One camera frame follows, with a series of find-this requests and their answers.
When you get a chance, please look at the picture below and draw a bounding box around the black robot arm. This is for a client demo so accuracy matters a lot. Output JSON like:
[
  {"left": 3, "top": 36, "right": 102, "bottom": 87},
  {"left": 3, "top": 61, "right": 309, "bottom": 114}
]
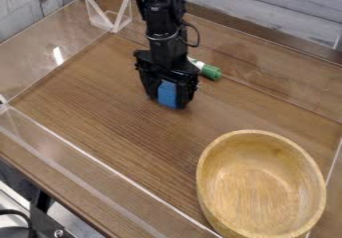
[{"left": 133, "top": 0, "right": 200, "bottom": 109}]

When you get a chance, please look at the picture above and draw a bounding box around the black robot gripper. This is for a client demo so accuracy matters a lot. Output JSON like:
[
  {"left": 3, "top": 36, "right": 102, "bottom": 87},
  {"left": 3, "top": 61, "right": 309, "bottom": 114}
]
[{"left": 133, "top": 36, "right": 199, "bottom": 109}]

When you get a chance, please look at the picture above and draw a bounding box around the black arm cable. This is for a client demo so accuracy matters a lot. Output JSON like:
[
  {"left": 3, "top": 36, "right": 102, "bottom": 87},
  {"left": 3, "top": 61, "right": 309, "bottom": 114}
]
[{"left": 177, "top": 21, "right": 201, "bottom": 49}]

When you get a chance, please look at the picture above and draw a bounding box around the clear acrylic corner bracket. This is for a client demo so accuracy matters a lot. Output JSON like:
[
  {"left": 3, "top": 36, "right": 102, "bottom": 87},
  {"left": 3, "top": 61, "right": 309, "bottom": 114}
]
[{"left": 84, "top": 0, "right": 132, "bottom": 33}]

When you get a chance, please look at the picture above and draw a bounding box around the black cable on floor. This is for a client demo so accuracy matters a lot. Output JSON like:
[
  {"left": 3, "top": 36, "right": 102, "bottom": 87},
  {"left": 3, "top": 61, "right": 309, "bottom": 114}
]
[{"left": 0, "top": 209, "right": 34, "bottom": 238}]

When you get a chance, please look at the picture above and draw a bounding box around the blue rectangular block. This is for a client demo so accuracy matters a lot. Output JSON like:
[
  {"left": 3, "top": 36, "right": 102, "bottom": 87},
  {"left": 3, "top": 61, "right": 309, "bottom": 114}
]
[{"left": 157, "top": 80, "right": 176, "bottom": 108}]

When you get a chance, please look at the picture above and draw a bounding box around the light wooden bowl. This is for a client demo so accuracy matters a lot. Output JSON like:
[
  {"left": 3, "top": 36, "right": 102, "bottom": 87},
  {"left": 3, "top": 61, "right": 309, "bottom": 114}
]
[{"left": 196, "top": 130, "right": 327, "bottom": 238}]

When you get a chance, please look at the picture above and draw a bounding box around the green and white marker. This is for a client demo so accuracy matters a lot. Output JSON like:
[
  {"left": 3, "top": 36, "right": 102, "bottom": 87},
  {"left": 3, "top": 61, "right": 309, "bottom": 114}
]
[{"left": 188, "top": 58, "right": 221, "bottom": 81}]

